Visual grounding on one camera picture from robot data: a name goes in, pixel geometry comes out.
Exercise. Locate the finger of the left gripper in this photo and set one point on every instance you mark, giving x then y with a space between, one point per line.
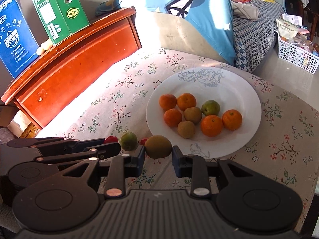
49 143

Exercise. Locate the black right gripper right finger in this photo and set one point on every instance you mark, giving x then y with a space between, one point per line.
194 167

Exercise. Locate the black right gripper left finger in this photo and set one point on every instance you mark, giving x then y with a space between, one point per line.
122 167

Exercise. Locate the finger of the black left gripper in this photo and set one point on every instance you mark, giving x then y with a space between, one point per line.
102 152

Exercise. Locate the brown kiwi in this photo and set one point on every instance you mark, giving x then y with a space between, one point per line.
158 146
193 114
186 129

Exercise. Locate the orange mandarin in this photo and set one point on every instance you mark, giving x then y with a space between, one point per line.
167 101
211 125
172 117
185 101
232 119

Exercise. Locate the green lime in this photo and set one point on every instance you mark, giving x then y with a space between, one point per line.
128 141
210 107

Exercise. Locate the red cherry tomato upper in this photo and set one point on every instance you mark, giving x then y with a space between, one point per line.
110 139

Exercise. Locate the red cherry tomato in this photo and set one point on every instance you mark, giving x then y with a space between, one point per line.
110 139
143 141

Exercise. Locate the red cherry tomato lower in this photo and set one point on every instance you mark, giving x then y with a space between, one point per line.
143 141

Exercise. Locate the yellow cardboard box on floor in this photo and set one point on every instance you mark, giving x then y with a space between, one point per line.
22 127

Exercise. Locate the white floral plate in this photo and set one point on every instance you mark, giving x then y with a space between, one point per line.
230 90

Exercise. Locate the egg on cabinet left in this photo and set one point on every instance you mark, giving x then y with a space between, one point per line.
40 51

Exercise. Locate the egg on cabinet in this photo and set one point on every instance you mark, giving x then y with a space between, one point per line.
47 45
40 51

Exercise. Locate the egg on cabinet right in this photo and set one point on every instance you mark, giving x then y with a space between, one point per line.
47 45

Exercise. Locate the blue cardboard box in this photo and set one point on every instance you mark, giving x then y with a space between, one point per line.
18 45

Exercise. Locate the houndstooth sofa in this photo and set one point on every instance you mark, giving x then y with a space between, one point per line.
254 39

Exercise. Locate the green cardboard box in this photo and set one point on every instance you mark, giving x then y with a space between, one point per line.
61 18

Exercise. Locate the blue shark cushion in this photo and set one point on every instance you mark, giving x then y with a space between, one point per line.
200 27

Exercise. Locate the white plastic basket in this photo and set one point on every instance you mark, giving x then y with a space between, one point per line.
297 56

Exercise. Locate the beige garment on sofa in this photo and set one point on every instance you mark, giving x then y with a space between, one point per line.
245 11

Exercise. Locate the snack bag in basket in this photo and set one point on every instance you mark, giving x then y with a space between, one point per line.
286 29

